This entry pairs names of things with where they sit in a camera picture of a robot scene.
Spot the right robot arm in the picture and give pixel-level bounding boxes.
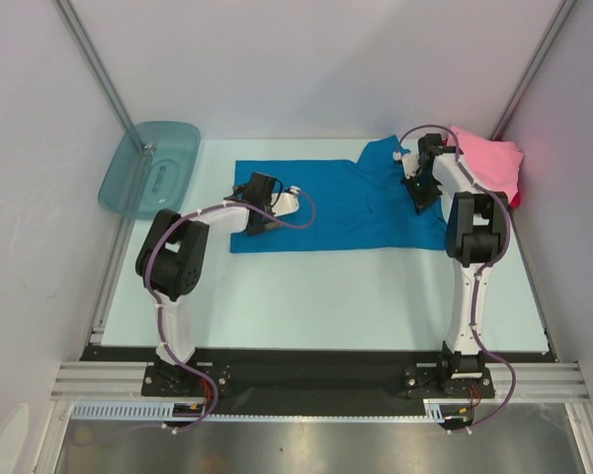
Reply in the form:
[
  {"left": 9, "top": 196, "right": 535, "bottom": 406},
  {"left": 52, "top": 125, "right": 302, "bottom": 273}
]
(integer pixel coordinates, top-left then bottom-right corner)
[{"left": 394, "top": 133, "right": 511, "bottom": 396}]

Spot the teal translucent plastic bin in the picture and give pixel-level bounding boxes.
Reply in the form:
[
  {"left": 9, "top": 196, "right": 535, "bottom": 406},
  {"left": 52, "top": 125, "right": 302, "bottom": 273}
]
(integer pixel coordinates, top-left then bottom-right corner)
[{"left": 98, "top": 120, "right": 201, "bottom": 220}]

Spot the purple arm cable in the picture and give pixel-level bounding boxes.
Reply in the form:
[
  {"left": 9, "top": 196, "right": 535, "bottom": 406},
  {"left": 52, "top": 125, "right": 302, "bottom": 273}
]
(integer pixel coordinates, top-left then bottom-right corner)
[
  {"left": 145, "top": 190, "right": 318, "bottom": 435},
  {"left": 393, "top": 122, "right": 518, "bottom": 435}
]

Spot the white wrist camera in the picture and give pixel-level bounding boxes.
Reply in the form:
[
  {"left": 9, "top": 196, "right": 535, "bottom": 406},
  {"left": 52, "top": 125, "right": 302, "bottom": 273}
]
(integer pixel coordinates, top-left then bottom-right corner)
[
  {"left": 392, "top": 149, "right": 420, "bottom": 180},
  {"left": 270, "top": 186, "right": 300, "bottom": 217}
]

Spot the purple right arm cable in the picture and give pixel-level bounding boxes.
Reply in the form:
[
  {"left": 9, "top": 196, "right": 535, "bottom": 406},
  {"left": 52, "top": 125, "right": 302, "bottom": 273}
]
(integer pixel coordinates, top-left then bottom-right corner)
[{"left": 393, "top": 122, "right": 518, "bottom": 435}]

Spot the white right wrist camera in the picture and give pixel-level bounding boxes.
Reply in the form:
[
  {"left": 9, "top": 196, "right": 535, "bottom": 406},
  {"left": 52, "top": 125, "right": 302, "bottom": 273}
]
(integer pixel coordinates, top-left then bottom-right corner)
[{"left": 392, "top": 149, "right": 420, "bottom": 180}]

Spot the pink folded t-shirt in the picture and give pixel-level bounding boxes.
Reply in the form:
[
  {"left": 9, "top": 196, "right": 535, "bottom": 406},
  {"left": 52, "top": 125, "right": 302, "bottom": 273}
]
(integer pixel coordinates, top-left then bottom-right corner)
[{"left": 451, "top": 125, "right": 525, "bottom": 204}]

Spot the aluminium frame post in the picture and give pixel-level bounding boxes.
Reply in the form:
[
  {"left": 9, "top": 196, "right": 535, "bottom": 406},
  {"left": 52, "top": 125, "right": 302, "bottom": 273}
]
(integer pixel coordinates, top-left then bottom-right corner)
[
  {"left": 489, "top": 0, "right": 581, "bottom": 140},
  {"left": 52, "top": 0, "right": 133, "bottom": 130}
]

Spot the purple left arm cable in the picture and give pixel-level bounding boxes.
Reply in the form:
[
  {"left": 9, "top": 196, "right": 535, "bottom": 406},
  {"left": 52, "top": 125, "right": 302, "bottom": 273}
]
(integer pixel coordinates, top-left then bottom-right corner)
[{"left": 145, "top": 190, "right": 318, "bottom": 435}]

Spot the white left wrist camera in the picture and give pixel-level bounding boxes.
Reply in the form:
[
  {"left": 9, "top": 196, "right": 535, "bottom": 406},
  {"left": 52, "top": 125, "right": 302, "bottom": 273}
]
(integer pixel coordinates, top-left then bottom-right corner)
[{"left": 270, "top": 186, "right": 300, "bottom": 217}]

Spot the aluminium front rail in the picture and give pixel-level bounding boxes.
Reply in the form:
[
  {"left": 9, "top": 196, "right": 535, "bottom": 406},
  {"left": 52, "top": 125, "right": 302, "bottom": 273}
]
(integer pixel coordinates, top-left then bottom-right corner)
[{"left": 50, "top": 361, "right": 590, "bottom": 404}]

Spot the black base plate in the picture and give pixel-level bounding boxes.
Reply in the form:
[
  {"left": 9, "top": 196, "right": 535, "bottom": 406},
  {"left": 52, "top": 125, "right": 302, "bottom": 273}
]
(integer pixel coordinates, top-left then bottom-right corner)
[{"left": 80, "top": 346, "right": 556, "bottom": 417}]

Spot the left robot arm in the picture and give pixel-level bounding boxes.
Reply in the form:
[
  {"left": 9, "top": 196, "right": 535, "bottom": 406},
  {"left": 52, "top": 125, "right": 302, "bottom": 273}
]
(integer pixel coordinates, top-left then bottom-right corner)
[{"left": 135, "top": 172, "right": 300, "bottom": 395}]

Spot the left aluminium frame post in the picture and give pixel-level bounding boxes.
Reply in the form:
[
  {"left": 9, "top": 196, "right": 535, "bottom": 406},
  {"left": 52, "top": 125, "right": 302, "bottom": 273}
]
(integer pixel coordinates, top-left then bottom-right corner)
[{"left": 52, "top": 0, "right": 133, "bottom": 130}]

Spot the blue t-shirt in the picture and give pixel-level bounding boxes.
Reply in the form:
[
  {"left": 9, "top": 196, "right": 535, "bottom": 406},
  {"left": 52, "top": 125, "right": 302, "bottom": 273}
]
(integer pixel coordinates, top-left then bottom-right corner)
[{"left": 230, "top": 135, "right": 446, "bottom": 254}]

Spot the right aluminium frame post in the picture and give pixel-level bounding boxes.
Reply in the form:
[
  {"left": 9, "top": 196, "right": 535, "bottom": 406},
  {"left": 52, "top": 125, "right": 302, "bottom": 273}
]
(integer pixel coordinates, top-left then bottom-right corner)
[{"left": 489, "top": 0, "right": 581, "bottom": 140}]

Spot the white slotted cable duct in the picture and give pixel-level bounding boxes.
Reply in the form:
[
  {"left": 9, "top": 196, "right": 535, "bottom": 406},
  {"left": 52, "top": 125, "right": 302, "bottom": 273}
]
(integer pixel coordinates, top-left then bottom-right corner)
[{"left": 71, "top": 401, "right": 469, "bottom": 424}]

